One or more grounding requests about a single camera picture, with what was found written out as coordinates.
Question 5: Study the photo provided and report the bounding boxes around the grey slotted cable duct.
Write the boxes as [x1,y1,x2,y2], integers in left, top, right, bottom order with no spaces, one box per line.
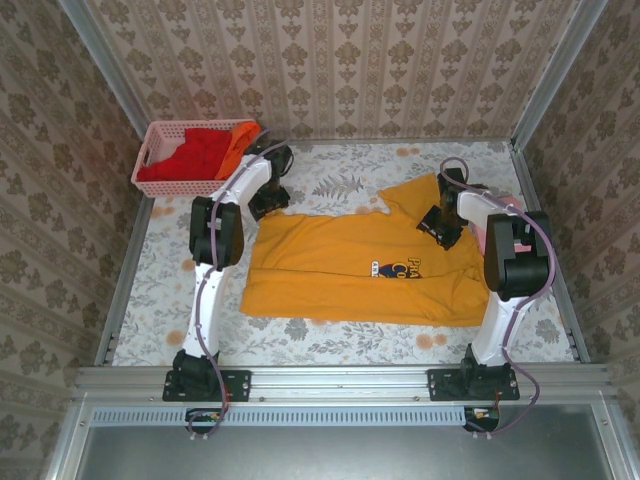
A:
[92,405,469,428]

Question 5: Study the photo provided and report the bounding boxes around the black controller board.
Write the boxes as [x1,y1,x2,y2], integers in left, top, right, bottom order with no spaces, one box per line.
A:
[185,407,227,436]
[463,405,501,434]

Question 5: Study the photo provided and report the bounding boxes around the orange t-shirt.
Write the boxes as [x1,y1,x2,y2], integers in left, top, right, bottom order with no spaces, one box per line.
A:
[214,122,262,181]

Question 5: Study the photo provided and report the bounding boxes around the pink plastic basket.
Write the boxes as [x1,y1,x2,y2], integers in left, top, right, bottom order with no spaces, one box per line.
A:
[130,118,261,199]

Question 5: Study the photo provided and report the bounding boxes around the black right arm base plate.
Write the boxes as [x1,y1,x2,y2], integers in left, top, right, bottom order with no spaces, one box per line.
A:
[426,368,521,403]

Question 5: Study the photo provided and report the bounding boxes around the grey metal panel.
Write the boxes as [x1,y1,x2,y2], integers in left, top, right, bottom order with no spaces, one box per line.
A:
[44,402,640,480]

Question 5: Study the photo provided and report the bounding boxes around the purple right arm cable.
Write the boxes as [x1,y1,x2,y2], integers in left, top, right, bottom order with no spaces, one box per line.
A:
[438,156,557,441]

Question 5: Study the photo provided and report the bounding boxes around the red t-shirt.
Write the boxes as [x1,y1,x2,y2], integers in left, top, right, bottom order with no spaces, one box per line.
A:
[137,127,236,182]

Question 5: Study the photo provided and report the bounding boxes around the aluminium frame post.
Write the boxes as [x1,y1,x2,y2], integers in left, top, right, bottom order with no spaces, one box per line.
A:
[57,0,166,156]
[509,0,612,151]

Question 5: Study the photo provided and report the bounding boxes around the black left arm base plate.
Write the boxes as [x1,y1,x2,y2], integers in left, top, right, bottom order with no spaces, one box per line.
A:
[162,368,252,403]

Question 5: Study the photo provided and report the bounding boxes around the aluminium table side rail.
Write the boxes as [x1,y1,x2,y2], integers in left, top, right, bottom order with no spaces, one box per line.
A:
[94,194,156,366]
[509,144,592,364]

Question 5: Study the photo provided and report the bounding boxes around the aluminium mounting rail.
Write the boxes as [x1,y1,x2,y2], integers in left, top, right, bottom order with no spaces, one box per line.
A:
[73,363,612,405]

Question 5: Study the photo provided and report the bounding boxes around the pink folded t-shirt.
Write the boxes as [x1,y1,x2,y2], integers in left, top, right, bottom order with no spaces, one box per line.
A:
[472,194,532,256]

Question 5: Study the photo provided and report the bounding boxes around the yellow printed t-shirt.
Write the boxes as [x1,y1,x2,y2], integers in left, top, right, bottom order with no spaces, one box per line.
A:
[239,172,491,329]

